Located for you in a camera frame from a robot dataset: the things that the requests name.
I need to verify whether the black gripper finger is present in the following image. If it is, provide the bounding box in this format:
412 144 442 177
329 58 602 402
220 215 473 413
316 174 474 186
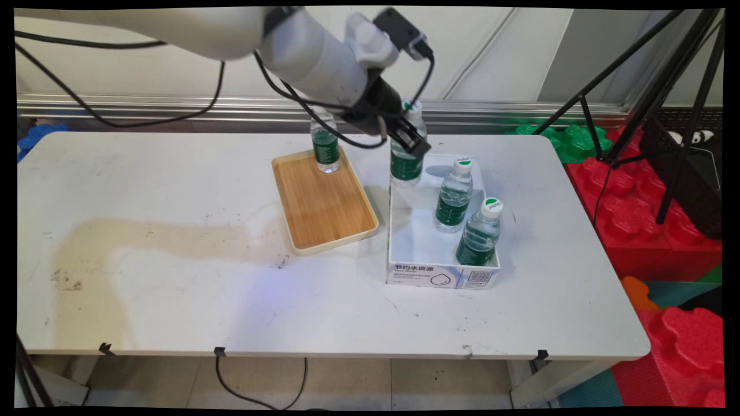
377 116 399 144
395 120 432 158

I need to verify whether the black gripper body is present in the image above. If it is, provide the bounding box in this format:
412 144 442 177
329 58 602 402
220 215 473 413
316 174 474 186
340 75 406 138

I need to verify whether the green label water bottle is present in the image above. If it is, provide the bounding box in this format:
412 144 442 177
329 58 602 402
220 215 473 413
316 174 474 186
434 157 475 235
309 107 342 174
389 101 429 188
454 197 504 268

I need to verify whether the bamboo tray with cream rim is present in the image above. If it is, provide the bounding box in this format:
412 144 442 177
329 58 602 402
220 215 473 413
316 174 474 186
271 147 380 257

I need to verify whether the white cardboard bottle box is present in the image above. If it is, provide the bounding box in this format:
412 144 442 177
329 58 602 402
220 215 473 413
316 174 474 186
386 153 502 291

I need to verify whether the green foam block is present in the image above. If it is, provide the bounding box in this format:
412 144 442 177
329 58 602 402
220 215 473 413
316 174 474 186
505 122 614 165

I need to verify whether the large red foam block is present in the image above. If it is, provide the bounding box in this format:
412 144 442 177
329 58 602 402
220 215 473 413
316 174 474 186
565 124 723 283

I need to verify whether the black tripod stand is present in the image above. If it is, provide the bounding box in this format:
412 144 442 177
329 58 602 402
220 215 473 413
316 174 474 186
532 8 727 226

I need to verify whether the orange foam block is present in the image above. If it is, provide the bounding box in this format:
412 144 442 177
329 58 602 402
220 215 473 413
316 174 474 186
621 276 660 311

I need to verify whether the white table leg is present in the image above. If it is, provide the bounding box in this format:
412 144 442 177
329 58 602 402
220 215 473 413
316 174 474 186
508 359 620 410
35 355 100 406

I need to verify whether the black bag with panda print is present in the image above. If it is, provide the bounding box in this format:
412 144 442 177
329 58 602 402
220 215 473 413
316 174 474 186
638 113 723 241

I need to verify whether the blue foam block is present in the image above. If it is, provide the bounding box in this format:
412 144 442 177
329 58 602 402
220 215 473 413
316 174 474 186
17 122 71 163

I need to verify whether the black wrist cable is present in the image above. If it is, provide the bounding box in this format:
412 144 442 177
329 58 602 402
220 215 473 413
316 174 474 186
253 49 436 150

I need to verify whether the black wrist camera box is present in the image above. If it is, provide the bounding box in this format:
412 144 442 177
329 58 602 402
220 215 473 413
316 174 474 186
372 7 435 62

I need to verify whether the aluminium wall rail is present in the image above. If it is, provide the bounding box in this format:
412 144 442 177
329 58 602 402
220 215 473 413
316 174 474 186
17 94 632 128

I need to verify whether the long black arm cable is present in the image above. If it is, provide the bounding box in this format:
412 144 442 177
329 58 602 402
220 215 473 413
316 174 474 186
14 30 227 129

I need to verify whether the black cable under table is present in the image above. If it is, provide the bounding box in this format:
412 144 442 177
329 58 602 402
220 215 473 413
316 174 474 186
214 355 309 411

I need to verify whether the black cable bundle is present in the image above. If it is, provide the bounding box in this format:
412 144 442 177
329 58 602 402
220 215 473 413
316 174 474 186
16 334 56 408

